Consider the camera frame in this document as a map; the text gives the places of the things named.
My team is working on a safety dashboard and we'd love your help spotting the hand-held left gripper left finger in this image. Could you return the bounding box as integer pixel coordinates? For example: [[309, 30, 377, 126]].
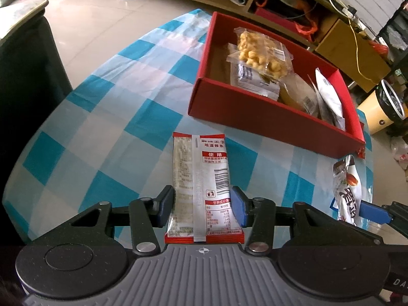
[[30, 185, 176, 256]]

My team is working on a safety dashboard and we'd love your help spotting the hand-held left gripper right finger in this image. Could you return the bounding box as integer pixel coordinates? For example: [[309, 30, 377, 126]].
[[230, 185, 383, 256]]

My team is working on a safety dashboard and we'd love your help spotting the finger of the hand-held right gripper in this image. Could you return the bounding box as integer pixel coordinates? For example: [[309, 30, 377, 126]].
[[359, 199, 408, 235]]

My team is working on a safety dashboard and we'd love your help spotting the white brown snack packet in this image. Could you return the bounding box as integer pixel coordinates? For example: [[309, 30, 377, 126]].
[[331, 155, 373, 227]]

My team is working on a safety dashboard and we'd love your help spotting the silver red-edged snack packet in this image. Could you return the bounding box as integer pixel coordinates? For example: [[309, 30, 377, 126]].
[[163, 132, 245, 245]]

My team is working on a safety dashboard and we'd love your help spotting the red cardboard box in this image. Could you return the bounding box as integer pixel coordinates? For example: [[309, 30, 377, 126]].
[[187, 11, 366, 159]]

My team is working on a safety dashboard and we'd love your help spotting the white green wafer packet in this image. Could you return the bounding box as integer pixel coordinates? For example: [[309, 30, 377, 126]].
[[314, 68, 347, 131]]

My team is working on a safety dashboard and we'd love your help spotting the silver barcode snack packet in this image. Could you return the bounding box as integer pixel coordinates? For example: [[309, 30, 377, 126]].
[[226, 42, 281, 100]]

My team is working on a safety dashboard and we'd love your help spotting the waffle cookie clear packet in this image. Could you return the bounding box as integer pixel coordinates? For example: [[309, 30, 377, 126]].
[[233, 26, 294, 82]]

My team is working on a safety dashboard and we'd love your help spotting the blue white checkered tablecloth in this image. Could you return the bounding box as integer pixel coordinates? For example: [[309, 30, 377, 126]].
[[3, 8, 375, 246]]

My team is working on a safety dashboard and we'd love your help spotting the wooden trash bin black liner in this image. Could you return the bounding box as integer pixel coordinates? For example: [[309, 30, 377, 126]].
[[356, 78, 408, 135]]

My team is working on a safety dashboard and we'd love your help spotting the bread clear packet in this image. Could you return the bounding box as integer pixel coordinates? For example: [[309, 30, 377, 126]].
[[279, 73, 320, 117]]

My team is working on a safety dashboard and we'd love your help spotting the dark armchair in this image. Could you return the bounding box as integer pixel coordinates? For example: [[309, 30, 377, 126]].
[[0, 0, 74, 246]]

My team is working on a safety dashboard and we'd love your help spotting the wooden cabinet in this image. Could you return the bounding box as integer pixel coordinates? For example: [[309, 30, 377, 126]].
[[315, 15, 392, 94]]

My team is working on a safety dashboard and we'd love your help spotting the orange bag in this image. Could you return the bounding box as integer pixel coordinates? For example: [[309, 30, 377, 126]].
[[295, 3, 320, 36]]

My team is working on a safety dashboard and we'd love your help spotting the yellow cable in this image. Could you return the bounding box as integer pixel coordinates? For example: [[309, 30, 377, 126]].
[[347, 15, 374, 82]]

